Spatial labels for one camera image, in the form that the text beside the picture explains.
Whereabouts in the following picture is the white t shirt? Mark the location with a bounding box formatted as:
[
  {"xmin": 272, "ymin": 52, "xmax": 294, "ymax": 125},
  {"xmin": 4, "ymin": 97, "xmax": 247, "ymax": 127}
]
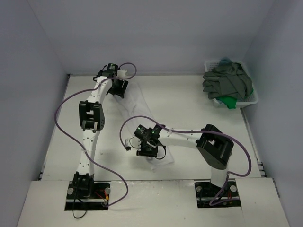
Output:
[{"xmin": 115, "ymin": 83, "xmax": 175, "ymax": 171}]

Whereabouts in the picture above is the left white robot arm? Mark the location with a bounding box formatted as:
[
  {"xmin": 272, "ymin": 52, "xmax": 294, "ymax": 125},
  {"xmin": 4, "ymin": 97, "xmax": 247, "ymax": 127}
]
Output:
[{"xmin": 72, "ymin": 63, "xmax": 128, "ymax": 199}]

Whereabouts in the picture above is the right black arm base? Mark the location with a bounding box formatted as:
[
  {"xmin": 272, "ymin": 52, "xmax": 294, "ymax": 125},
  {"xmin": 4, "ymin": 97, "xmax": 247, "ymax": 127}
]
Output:
[{"xmin": 194, "ymin": 181, "xmax": 242, "ymax": 209}]

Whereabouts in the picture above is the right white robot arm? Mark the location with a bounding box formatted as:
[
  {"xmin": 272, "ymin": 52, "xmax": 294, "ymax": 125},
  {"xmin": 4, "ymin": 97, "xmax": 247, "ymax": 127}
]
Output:
[{"xmin": 134, "ymin": 124, "xmax": 234, "ymax": 195}]

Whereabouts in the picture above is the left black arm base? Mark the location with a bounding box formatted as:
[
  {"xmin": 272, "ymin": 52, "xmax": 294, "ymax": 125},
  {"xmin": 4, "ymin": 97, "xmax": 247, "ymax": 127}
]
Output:
[{"xmin": 64, "ymin": 182, "xmax": 111, "ymax": 219}]

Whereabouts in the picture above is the green t shirt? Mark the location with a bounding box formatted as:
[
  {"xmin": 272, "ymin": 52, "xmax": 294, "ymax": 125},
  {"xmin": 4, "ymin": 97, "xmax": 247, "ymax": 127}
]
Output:
[{"xmin": 214, "ymin": 89, "xmax": 258, "ymax": 109}]

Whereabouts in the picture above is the white plastic basket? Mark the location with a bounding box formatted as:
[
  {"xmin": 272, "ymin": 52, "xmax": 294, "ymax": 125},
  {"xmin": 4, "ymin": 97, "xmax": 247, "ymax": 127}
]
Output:
[{"xmin": 204, "ymin": 60, "xmax": 258, "ymax": 108}]

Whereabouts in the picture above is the grey t shirt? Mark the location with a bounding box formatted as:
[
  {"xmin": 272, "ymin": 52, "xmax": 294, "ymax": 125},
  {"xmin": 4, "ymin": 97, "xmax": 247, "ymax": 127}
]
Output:
[{"xmin": 202, "ymin": 63, "xmax": 253, "ymax": 100}]

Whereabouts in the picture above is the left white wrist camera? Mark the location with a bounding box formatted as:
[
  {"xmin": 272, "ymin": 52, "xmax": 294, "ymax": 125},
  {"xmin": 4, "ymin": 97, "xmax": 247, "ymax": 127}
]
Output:
[{"xmin": 117, "ymin": 69, "xmax": 128, "ymax": 78}]

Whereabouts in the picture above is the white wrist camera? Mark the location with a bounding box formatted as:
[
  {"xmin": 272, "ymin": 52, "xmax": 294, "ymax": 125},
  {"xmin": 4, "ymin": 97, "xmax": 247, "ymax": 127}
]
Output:
[
  {"xmin": 125, "ymin": 137, "xmax": 141, "ymax": 151},
  {"xmin": 117, "ymin": 69, "xmax": 128, "ymax": 78}
]

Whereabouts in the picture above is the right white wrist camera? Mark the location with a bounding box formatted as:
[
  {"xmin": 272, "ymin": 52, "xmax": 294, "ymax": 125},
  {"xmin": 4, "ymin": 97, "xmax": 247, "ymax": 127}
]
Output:
[{"xmin": 125, "ymin": 137, "xmax": 141, "ymax": 151}]

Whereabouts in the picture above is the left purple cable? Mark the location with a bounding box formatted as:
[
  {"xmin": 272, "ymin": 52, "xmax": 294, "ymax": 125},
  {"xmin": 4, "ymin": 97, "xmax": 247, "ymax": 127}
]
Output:
[{"xmin": 53, "ymin": 62, "xmax": 137, "ymax": 208}]

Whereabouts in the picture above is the purple cable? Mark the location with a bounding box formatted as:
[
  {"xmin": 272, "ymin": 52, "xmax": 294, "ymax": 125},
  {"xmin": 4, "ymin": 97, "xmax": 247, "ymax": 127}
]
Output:
[
  {"xmin": 53, "ymin": 62, "xmax": 137, "ymax": 208},
  {"xmin": 119, "ymin": 115, "xmax": 252, "ymax": 206}
]

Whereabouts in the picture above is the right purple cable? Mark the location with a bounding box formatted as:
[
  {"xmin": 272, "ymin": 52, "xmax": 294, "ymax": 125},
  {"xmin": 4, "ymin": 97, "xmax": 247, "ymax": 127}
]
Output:
[{"xmin": 119, "ymin": 115, "xmax": 252, "ymax": 206}]

